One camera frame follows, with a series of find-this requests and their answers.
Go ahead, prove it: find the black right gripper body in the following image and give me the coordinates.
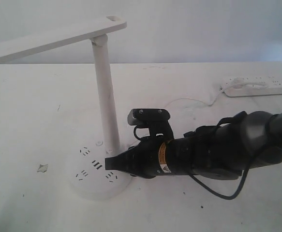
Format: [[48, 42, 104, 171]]
[[128, 131, 242, 181]]

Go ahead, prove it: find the white desk lamp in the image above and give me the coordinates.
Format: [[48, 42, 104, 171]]
[[0, 15, 131, 200]]

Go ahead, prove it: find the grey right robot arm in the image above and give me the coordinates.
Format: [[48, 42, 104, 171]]
[[119, 108, 282, 180]]

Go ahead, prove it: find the white power strip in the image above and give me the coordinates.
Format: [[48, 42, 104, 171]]
[[221, 75, 282, 97]]

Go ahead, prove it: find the small paper scrap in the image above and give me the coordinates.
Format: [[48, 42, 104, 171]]
[[37, 164, 48, 173]]

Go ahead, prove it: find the black camera cable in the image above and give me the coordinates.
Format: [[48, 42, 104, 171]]
[[190, 116, 277, 201]]

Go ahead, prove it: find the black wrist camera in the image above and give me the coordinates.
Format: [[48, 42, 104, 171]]
[[127, 108, 174, 141]]

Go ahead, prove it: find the white lamp power cable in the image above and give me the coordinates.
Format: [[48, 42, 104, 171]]
[[163, 86, 226, 114]]

